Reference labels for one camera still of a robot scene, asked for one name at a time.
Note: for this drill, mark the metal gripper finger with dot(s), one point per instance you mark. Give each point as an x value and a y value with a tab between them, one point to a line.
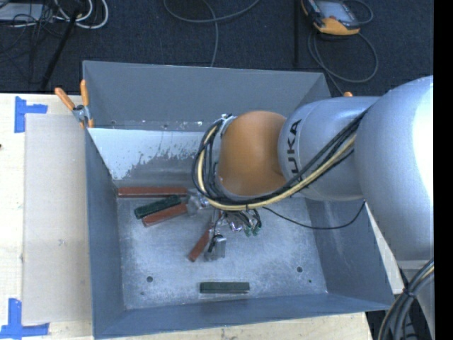
196	203
216	248

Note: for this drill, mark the red-brown flat block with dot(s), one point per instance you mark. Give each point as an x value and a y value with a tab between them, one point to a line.
164	215
152	192
199	247

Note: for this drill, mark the dark green flat block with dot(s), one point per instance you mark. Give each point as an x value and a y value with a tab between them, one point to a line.
155	207
224	287

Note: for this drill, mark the grey metal bin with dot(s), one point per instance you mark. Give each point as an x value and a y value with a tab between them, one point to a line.
170	260

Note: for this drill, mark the pale flat board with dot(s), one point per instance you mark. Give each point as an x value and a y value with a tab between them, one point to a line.
53	207

